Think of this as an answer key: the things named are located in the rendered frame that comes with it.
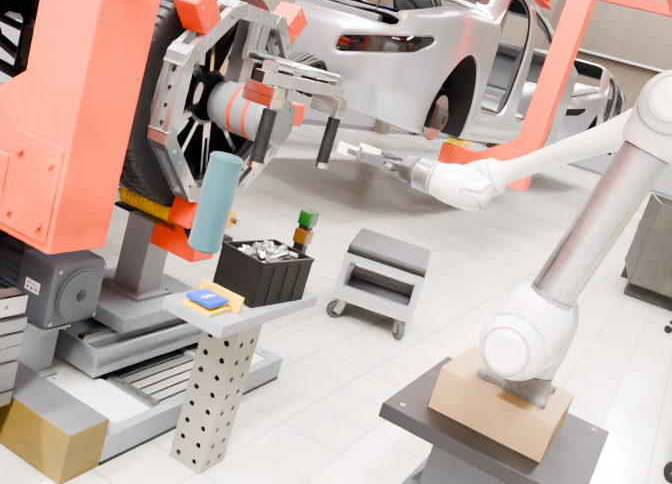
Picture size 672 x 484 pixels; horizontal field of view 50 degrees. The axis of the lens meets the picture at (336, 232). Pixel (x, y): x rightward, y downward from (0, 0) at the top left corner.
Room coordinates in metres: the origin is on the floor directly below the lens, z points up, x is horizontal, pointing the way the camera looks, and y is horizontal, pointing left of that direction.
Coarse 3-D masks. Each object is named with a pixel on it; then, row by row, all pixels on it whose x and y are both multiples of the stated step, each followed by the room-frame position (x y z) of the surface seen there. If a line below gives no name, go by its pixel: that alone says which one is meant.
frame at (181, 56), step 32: (224, 0) 1.91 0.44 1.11; (192, 32) 1.83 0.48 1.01; (224, 32) 1.87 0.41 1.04; (288, 32) 2.14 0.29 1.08; (192, 64) 1.78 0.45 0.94; (160, 96) 1.78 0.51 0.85; (288, 96) 2.22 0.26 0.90; (160, 128) 1.78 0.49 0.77; (160, 160) 1.83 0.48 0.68; (192, 192) 1.90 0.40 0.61
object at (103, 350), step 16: (80, 320) 1.93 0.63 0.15; (96, 320) 1.96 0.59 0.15; (176, 320) 2.10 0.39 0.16; (64, 336) 1.79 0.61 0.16; (80, 336) 1.78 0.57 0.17; (96, 336) 1.82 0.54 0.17; (112, 336) 1.85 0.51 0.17; (128, 336) 1.91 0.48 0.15; (144, 336) 1.95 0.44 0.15; (160, 336) 1.95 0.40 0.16; (176, 336) 2.03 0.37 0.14; (192, 336) 2.10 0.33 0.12; (64, 352) 1.78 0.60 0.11; (80, 352) 1.76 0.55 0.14; (96, 352) 1.74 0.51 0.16; (112, 352) 1.78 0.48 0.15; (128, 352) 1.84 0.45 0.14; (144, 352) 1.90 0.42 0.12; (160, 352) 1.97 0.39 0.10; (80, 368) 1.75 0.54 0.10; (96, 368) 1.74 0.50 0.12; (112, 368) 1.80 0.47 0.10
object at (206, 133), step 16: (224, 48) 2.09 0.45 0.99; (208, 64) 2.02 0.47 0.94; (224, 64) 2.08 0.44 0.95; (256, 64) 2.22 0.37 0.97; (192, 80) 1.99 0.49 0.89; (208, 80) 2.09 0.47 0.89; (192, 96) 1.98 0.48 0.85; (208, 96) 2.11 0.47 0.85; (192, 112) 2.00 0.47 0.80; (192, 128) 2.01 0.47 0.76; (208, 128) 2.08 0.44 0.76; (192, 144) 2.25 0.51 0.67; (208, 144) 2.09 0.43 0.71; (224, 144) 2.23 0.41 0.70; (240, 144) 2.23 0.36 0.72; (192, 160) 2.18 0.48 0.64; (208, 160) 2.18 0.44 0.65; (192, 176) 2.07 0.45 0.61
